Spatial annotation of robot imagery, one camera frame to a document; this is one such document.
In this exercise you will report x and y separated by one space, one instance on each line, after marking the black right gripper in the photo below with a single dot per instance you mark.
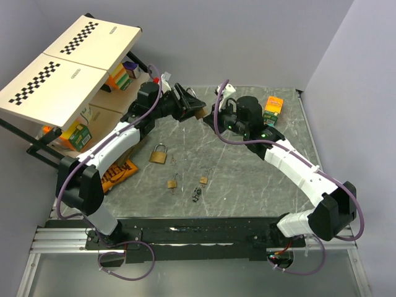
228 107

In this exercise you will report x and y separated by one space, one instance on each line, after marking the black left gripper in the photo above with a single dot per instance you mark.
190 102

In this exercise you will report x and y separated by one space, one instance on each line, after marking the large brass padlock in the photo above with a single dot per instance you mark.
202 112
159 154

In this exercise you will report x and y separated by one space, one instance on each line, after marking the small brass padlock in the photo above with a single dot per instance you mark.
204 179
172 184

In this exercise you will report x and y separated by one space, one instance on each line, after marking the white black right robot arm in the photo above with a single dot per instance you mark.
334 203

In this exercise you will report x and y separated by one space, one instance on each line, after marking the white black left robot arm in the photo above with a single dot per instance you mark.
79 179

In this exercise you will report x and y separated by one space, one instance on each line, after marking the black key bunch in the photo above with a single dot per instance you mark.
197 194

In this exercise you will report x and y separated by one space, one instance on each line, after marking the orange yellow box right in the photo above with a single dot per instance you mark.
272 110

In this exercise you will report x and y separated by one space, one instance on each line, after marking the purple white small box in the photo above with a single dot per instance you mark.
132 69

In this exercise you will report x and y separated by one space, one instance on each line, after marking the cardboard box on shelf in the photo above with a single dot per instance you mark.
93 116

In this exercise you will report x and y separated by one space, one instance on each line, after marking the orange snack bag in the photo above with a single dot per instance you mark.
117 174

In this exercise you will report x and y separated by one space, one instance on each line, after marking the checkerboard calibration board upper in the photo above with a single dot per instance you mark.
95 43

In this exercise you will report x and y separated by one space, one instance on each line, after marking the checkerboard calibration board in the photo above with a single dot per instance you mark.
52 91
95 43

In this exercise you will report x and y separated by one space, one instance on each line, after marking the green orange box on shelf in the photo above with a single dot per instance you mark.
76 137

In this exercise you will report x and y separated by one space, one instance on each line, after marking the checkerboard calibration board lower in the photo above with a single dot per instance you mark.
52 91

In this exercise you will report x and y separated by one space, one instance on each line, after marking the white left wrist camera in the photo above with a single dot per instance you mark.
164 82

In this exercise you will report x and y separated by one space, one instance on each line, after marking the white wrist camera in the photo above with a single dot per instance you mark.
164 82
227 92

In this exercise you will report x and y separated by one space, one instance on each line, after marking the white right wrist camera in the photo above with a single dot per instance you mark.
227 92

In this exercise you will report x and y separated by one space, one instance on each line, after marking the black frame wooden shelf rack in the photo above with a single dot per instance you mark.
110 99

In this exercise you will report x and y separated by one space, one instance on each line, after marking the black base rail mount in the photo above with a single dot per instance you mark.
203 238

